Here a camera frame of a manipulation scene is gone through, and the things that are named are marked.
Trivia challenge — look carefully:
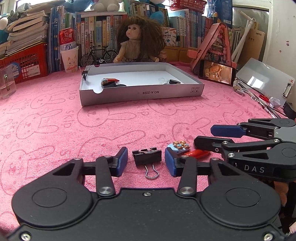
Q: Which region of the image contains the blue bear hair clip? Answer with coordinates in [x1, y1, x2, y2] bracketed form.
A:
[167, 141, 190, 154]
[101, 78, 108, 85]

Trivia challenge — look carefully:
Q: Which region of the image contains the red crayon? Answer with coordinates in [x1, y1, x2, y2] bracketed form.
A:
[106, 78, 119, 82]
[185, 149, 210, 159]

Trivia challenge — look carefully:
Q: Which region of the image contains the large black binder clip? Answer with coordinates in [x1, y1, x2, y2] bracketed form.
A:
[132, 147, 162, 180]

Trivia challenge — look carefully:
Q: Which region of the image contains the small black lid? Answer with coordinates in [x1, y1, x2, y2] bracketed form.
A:
[169, 79, 181, 84]

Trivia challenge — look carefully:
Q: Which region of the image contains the large black round lid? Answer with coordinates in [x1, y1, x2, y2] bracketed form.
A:
[102, 82, 126, 88]

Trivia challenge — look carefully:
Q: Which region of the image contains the person's right hand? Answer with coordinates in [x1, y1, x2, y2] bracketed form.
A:
[274, 181, 288, 206]

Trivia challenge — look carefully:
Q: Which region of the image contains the smartphone playing video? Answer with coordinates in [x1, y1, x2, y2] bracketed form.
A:
[198, 60, 236, 86]

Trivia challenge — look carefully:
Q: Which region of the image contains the grey clipboard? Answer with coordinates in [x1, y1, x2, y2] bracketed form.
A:
[236, 58, 295, 108]

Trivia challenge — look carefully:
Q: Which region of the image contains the pink bunny towel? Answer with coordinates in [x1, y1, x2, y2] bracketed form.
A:
[1, 72, 268, 233]

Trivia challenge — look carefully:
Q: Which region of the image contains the grey cardboard box lid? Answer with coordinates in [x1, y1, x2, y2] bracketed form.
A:
[79, 62, 204, 106]

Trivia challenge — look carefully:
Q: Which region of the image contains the small black binder clip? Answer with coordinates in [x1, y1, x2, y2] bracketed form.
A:
[81, 68, 89, 81]

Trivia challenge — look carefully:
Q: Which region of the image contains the small glass jar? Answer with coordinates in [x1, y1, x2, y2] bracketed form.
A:
[159, 50, 167, 62]

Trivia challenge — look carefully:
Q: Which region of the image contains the miniature black bicycle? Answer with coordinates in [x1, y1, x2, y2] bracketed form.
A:
[80, 46, 117, 67]

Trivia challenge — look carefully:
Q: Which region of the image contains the white cat paper cup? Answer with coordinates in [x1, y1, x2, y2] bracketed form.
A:
[60, 46, 79, 73]

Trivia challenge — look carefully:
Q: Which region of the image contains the brown haired doll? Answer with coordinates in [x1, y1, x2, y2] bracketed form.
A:
[114, 16, 165, 63]

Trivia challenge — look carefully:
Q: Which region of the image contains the red basket on top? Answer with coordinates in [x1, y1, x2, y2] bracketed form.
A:
[169, 0, 207, 13]

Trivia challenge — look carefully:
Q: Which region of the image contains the red plastic basket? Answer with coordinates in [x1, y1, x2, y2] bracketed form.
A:
[1, 42, 48, 84]

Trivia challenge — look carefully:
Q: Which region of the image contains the clear acrylic block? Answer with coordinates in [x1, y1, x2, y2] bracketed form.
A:
[0, 65, 16, 99]

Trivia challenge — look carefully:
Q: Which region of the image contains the blue plush toy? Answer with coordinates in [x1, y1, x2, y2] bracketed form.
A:
[149, 0, 166, 25]

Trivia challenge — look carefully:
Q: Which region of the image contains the row of upright books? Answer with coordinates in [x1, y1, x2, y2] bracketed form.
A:
[48, 1, 236, 72]

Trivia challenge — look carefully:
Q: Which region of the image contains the red beer can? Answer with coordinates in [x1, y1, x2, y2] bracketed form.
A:
[59, 28, 76, 51]

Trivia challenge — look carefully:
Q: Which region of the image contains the pink white bunny plush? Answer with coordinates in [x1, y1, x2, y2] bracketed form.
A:
[90, 0, 123, 12]

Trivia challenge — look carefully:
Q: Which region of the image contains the stack of books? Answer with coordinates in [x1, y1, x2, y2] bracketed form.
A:
[1, 11, 49, 56]

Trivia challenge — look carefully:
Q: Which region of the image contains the small blue bear plush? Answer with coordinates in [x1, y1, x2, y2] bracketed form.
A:
[63, 0, 94, 13]

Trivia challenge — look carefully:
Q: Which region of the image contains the blue white penguin plush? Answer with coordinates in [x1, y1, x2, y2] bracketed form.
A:
[0, 13, 10, 44]

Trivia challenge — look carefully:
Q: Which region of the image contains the white lanyard cord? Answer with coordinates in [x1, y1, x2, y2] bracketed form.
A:
[233, 78, 262, 102]

